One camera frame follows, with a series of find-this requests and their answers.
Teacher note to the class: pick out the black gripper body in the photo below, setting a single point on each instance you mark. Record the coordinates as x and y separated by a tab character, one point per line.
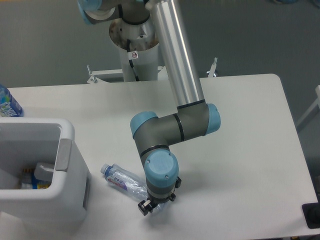
161	198

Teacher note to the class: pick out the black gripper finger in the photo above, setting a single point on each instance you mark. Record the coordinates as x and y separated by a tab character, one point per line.
175	190
146	206

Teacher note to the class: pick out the clear plastic water bottle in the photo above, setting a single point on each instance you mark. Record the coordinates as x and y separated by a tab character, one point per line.
128	183

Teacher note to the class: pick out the white paper wrapper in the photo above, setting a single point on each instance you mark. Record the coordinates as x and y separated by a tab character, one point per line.
44	171

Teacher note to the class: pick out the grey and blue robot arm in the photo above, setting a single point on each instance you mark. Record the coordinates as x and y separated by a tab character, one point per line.
153	135

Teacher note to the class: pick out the white plastic trash can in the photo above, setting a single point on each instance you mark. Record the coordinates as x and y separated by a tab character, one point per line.
27	141

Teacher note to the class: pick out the blue yellow snack packet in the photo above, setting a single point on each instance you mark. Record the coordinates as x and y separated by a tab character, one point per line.
28	181

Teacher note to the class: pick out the white stand foot right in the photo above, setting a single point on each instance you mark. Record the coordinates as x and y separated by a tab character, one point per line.
212	72

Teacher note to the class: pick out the white stand foot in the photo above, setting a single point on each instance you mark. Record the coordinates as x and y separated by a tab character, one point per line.
212	72
101	76

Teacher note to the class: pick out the white stand foot left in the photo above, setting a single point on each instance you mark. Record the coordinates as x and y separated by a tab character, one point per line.
101	76

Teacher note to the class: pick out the black clamp on table edge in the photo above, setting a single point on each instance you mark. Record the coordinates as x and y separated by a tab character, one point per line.
311	213

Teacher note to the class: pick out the blue labelled water bottle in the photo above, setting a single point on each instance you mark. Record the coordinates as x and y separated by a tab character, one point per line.
9	106

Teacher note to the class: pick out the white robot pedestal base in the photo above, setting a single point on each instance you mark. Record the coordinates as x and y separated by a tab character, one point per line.
138	48

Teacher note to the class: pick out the white metal frame at right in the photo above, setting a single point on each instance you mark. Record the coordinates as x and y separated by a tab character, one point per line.
310	113

